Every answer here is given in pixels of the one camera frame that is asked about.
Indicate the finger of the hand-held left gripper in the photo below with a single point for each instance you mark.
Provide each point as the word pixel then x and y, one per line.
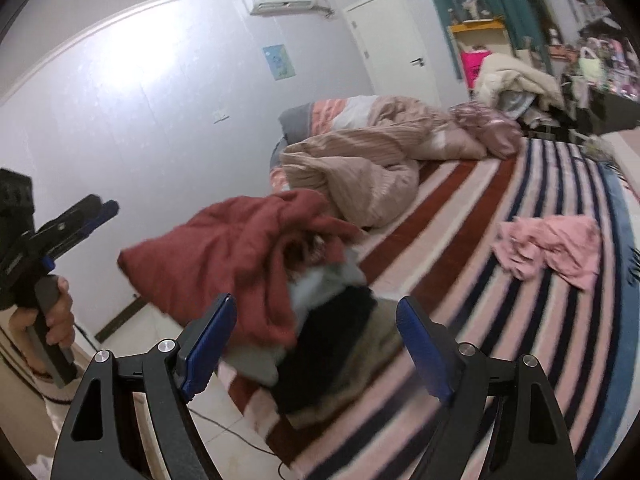
pixel 70 215
pixel 105 211

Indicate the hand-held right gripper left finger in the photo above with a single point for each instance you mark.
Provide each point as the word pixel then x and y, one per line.
pixel 210 347

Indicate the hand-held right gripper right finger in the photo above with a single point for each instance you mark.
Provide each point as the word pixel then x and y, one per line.
pixel 425 352

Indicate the red knit sweater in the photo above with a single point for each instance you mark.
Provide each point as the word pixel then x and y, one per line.
pixel 225 250

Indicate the person's left hand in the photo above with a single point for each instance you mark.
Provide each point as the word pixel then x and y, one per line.
pixel 60 317

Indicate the beige knit sweater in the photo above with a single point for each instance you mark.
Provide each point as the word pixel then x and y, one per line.
pixel 370 360

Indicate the striped printed blanket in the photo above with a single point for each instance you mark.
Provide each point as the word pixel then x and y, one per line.
pixel 500 335

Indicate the black garment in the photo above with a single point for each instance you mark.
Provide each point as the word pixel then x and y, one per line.
pixel 330 340

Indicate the light grey garment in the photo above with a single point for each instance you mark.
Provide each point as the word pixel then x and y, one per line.
pixel 310 285

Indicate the pink crumpled garment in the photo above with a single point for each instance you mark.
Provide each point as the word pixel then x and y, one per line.
pixel 550 245

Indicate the pink striped quilt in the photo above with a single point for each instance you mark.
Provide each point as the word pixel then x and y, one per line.
pixel 360 180

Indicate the pink satin bag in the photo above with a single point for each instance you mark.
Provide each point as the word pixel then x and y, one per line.
pixel 490 130

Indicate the crumpled clear plastic bag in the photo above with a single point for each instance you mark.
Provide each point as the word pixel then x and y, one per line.
pixel 602 154

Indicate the white air conditioner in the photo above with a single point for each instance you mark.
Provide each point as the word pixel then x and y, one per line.
pixel 282 0

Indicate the pink shopping bag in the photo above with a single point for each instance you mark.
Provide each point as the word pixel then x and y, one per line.
pixel 472 70

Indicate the white duvet pile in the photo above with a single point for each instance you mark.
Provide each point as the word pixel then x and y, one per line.
pixel 510 72

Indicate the dark desk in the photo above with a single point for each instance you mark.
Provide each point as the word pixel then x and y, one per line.
pixel 620 110

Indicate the white door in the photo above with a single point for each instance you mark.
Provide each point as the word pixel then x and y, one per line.
pixel 390 35

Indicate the light green tote bag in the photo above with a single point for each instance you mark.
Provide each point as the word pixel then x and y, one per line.
pixel 590 67

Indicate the glass display case with coral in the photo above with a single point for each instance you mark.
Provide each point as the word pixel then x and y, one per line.
pixel 465 2

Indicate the dark tall bookshelf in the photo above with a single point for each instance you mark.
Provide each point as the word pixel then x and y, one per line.
pixel 600 10

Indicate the white wall switch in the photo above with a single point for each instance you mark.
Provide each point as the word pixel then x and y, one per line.
pixel 221 116

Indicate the small blue wall poster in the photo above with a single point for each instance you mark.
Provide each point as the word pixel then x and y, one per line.
pixel 278 62

